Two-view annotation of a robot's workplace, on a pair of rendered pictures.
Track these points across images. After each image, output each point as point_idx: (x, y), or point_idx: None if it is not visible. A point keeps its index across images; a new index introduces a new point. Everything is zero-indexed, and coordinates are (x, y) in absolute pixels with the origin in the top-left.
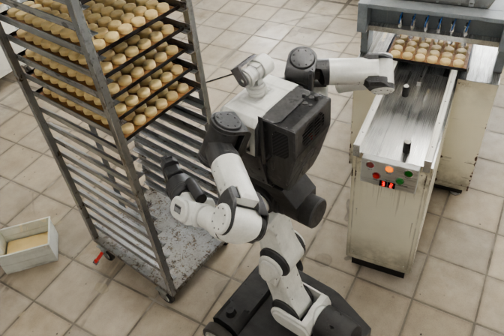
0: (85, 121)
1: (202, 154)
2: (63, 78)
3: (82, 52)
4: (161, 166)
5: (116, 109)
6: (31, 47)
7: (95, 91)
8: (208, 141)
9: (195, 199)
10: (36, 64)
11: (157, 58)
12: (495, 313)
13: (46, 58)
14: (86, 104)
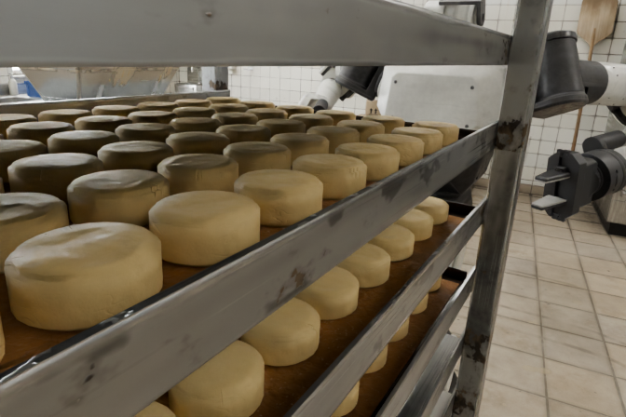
0: (405, 394)
1: (582, 87)
2: (414, 181)
3: None
4: (583, 162)
5: (443, 203)
6: (271, 3)
7: (483, 127)
8: (578, 62)
9: (625, 137)
10: (223, 271)
11: (273, 103)
12: None
13: (119, 242)
14: (443, 251)
